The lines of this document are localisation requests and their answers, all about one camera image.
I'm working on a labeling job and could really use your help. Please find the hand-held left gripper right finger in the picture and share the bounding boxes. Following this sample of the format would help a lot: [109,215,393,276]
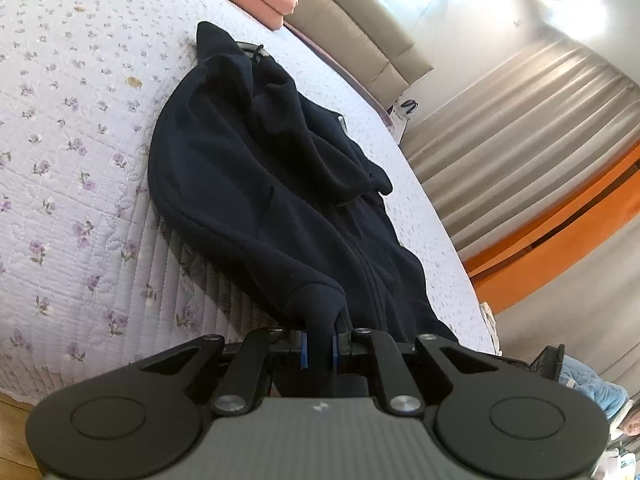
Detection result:
[331,327,501,416]

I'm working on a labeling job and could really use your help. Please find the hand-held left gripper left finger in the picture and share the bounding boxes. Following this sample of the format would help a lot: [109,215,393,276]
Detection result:
[135,327,308,416]

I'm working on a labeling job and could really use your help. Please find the black white-striped hoodie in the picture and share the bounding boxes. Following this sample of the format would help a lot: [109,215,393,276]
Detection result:
[147,21,461,397]

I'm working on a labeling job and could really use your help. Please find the black case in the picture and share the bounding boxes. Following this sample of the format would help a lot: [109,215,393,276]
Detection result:
[529,343,567,384]

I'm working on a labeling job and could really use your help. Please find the white shopping bag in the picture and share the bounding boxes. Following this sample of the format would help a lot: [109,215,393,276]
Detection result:
[389,97,419,142]

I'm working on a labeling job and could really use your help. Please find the light blue cloth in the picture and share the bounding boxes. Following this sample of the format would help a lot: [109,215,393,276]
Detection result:
[557,359,632,422]

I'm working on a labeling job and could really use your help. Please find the purple bed sheet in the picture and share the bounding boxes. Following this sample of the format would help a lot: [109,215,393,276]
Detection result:
[282,21,403,143]

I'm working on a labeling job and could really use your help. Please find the beige curtain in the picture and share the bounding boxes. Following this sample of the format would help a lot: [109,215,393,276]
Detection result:
[400,37,640,263]

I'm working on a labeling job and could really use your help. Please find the floral quilted bed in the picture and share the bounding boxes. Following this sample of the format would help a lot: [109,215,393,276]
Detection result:
[0,0,501,407]

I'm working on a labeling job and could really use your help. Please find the beige padded headboard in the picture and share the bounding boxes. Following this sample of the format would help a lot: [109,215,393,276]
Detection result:
[250,0,434,111]

